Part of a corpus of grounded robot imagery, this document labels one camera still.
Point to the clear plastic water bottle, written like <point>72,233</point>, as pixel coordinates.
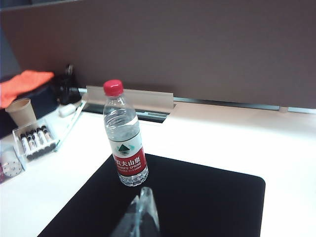
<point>126,148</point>

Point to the green and white marker pen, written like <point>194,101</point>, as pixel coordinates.
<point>71,123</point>

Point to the black mouse pad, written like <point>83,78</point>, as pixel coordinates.
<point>185,197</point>

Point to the black mesh pen holder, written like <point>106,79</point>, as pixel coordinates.
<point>67,92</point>

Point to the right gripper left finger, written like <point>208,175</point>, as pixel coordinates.
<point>130,219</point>

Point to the plastic bag of dark parts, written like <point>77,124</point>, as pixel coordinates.
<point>17,145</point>

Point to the brown paper cup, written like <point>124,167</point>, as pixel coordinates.
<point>21,113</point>

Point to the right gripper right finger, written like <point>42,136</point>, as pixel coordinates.
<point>148,217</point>

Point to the dark blue bag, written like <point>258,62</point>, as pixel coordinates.
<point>45,98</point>

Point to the orange cloth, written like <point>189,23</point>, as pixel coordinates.
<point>22,84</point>

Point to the silver partition rail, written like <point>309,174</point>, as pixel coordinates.
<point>234,105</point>

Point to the brown desk partition panel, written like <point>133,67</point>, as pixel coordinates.
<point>172,49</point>

